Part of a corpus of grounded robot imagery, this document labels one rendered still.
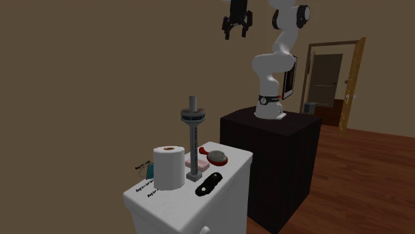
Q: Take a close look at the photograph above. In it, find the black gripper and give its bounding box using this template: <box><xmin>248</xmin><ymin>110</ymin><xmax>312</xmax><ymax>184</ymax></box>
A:
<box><xmin>221</xmin><ymin>0</ymin><xmax>254</xmax><ymax>41</ymax></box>

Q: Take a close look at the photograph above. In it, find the dark brown door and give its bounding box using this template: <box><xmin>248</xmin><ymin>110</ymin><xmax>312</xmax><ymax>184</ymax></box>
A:
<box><xmin>307</xmin><ymin>53</ymin><xmax>344</xmax><ymax>108</ymax></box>

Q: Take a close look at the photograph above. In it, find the small grey box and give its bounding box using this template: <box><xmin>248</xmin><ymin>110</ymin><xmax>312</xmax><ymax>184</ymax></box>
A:
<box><xmin>303</xmin><ymin>101</ymin><xmax>317</xmax><ymax>115</ymax></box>

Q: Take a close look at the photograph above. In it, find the grey tower model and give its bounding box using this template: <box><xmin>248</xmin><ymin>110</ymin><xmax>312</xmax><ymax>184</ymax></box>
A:
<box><xmin>180</xmin><ymin>95</ymin><xmax>207</xmax><ymax>183</ymax></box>

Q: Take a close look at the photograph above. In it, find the golden open door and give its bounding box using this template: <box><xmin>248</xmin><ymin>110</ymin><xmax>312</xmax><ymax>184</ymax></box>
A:
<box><xmin>337</xmin><ymin>37</ymin><xmax>367</xmax><ymax>137</ymax></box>

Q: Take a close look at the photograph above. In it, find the red hairbrush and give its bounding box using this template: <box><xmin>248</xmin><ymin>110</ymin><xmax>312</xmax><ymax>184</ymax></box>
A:
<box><xmin>198</xmin><ymin>146</ymin><xmax>229</xmax><ymax>168</ymax></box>

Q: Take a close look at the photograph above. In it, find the black robot stand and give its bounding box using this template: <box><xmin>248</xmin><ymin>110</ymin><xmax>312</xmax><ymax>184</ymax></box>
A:
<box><xmin>219</xmin><ymin>106</ymin><xmax>323</xmax><ymax>234</ymax></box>

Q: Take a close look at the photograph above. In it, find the pink soap bar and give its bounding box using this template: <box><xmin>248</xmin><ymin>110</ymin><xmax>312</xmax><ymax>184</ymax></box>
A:
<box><xmin>184</xmin><ymin>158</ymin><xmax>211</xmax><ymax>173</ymax></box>

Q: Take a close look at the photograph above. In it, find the white toilet paper roll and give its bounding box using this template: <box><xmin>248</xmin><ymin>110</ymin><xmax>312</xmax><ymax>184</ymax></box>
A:
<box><xmin>152</xmin><ymin>145</ymin><xmax>186</xmax><ymax>191</ymax></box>

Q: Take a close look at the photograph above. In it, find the black remote control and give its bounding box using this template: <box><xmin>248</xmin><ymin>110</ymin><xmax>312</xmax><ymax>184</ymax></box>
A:
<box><xmin>194</xmin><ymin>172</ymin><xmax>224</xmax><ymax>197</ymax></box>

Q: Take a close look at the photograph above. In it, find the teal box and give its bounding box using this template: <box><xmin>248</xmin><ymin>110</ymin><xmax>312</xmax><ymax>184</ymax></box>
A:
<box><xmin>145</xmin><ymin>162</ymin><xmax>156</xmax><ymax>180</ymax></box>

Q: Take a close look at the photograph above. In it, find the white toilet tank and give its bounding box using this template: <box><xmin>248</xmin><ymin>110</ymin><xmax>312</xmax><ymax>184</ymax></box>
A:
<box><xmin>122</xmin><ymin>141</ymin><xmax>254</xmax><ymax>234</ymax></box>

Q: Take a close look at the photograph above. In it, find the white-framed dark wall picture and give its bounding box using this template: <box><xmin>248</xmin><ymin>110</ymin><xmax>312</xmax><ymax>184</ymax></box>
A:
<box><xmin>281</xmin><ymin>55</ymin><xmax>299</xmax><ymax>101</ymax></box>

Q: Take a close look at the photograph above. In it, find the brown door frame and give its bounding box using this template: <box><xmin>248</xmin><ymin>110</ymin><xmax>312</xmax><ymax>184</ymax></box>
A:
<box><xmin>299</xmin><ymin>40</ymin><xmax>360</xmax><ymax>114</ymax></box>

